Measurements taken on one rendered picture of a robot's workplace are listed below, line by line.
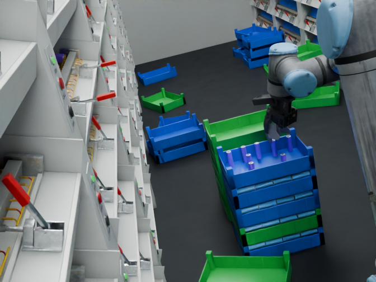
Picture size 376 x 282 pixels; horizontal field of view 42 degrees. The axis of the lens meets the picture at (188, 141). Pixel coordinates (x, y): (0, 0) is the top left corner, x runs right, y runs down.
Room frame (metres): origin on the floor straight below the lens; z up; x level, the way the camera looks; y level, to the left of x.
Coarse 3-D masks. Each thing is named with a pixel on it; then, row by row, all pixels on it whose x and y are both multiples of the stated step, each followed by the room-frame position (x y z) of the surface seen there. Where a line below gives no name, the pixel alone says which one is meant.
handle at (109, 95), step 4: (112, 92) 0.89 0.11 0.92; (100, 96) 0.88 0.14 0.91; (104, 96) 0.88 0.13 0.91; (108, 96) 0.88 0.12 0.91; (112, 96) 0.88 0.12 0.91; (84, 100) 0.89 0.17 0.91; (88, 100) 0.88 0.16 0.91; (92, 100) 0.88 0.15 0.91; (96, 100) 0.88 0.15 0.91; (100, 100) 0.88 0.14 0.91
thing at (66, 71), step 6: (72, 54) 1.27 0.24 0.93; (66, 60) 1.20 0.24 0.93; (72, 60) 1.20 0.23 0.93; (78, 60) 1.26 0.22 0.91; (66, 66) 1.14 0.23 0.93; (72, 66) 1.17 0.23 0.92; (66, 72) 1.08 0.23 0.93; (66, 78) 1.03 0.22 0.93; (66, 84) 1.02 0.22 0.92; (72, 84) 1.04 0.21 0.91; (72, 90) 1.00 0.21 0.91; (72, 96) 0.96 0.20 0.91
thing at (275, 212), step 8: (312, 192) 1.49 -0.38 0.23; (296, 200) 1.48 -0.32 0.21; (304, 200) 1.48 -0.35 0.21; (312, 200) 1.48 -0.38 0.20; (232, 208) 1.55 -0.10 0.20; (264, 208) 1.48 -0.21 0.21; (272, 208) 1.48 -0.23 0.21; (280, 208) 1.48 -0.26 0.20; (288, 208) 1.48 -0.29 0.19; (296, 208) 1.48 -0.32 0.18; (304, 208) 1.48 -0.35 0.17; (312, 208) 1.48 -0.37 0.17; (240, 216) 1.47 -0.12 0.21; (248, 216) 1.47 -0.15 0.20; (256, 216) 1.48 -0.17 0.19; (264, 216) 1.48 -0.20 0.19; (272, 216) 1.48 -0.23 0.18; (280, 216) 1.48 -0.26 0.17; (240, 224) 1.47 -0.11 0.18; (248, 224) 1.47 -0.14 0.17
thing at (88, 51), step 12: (60, 48) 1.31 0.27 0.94; (72, 48) 1.33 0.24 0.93; (84, 48) 1.33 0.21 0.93; (96, 48) 1.33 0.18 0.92; (84, 60) 1.32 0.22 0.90; (96, 60) 1.33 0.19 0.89; (96, 72) 1.21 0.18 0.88; (84, 84) 1.08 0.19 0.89; (84, 96) 0.99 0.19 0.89; (84, 120) 0.73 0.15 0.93; (84, 132) 0.73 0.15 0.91; (84, 144) 0.73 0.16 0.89
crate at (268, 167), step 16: (304, 144) 1.57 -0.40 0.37; (224, 160) 1.65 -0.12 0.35; (240, 160) 1.67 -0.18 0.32; (256, 160) 1.64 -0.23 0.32; (272, 160) 1.61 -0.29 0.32; (288, 160) 1.58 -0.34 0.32; (304, 160) 1.48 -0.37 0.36; (240, 176) 1.47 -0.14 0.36; (256, 176) 1.48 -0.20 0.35; (272, 176) 1.48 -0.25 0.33
